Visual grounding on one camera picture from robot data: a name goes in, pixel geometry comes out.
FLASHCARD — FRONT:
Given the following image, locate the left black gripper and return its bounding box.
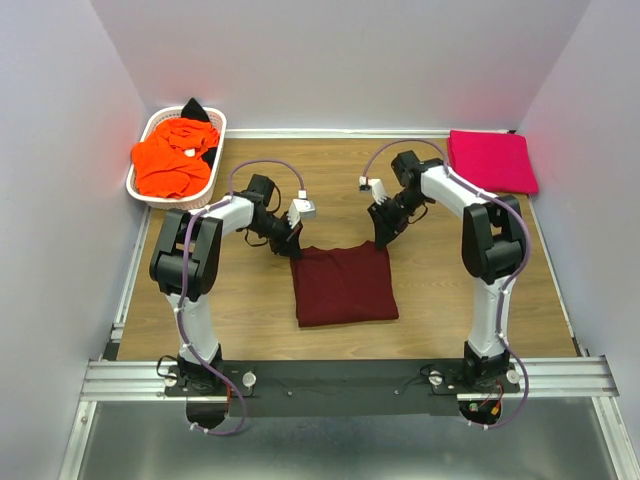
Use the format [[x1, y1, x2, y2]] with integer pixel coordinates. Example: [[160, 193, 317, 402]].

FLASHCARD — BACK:
[[249, 211, 303, 260]]

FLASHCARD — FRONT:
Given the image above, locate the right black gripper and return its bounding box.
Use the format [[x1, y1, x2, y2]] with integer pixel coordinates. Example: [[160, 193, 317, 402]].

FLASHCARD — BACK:
[[366, 191, 427, 251]]

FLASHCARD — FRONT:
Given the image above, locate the maroon t shirt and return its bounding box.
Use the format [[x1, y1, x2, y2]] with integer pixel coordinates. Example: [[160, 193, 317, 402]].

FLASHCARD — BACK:
[[290, 241, 399, 328]]

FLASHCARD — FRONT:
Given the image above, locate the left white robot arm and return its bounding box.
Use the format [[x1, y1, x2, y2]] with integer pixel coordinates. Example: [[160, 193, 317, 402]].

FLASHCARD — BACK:
[[149, 174, 315, 395]]

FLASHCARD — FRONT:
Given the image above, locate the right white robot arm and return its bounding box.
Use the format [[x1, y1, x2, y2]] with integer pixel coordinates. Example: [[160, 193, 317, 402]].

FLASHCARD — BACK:
[[359, 151, 531, 392]]

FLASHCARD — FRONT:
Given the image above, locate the folded pink t shirt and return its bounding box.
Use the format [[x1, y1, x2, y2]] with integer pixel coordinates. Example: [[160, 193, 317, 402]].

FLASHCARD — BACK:
[[448, 130, 539, 195]]

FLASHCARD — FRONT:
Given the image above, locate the orange t shirt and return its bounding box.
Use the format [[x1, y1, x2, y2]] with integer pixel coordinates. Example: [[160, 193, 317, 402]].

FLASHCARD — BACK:
[[131, 117, 220, 199]]

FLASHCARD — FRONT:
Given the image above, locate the black t shirt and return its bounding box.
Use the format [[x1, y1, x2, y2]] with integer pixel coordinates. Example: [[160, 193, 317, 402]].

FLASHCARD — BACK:
[[181, 98, 219, 168]]

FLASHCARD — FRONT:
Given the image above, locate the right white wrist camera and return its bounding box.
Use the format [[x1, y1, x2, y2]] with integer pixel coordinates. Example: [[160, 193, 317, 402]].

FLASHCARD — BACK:
[[367, 178, 389, 205]]

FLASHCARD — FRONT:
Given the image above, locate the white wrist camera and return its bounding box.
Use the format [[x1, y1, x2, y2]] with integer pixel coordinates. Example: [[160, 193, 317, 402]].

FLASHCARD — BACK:
[[287, 198, 316, 228], [367, 178, 389, 205]]

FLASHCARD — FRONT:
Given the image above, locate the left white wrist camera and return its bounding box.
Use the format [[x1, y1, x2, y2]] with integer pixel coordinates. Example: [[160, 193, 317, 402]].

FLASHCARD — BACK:
[[287, 198, 316, 228]]

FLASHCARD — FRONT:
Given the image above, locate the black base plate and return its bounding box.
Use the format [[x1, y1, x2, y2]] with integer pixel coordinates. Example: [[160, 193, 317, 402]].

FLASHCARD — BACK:
[[156, 359, 520, 419]]

